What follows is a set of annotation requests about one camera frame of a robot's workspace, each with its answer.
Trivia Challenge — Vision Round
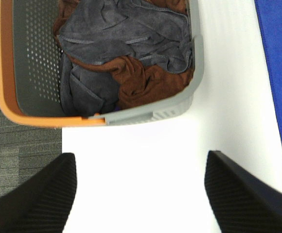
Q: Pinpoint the brown towel in basket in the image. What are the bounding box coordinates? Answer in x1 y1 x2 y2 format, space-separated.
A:
53 0 195 110

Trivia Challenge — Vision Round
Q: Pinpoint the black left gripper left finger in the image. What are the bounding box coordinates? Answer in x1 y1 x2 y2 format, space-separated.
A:
0 153 77 233

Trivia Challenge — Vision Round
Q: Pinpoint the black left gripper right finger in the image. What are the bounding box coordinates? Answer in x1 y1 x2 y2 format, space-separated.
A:
204 151 282 233

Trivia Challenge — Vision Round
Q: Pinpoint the grey perforated plastic basket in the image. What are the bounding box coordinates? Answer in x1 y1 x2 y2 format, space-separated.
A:
0 0 204 128

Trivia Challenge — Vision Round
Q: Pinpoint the grey towel in basket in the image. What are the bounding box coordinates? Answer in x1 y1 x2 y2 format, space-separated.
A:
57 0 195 116

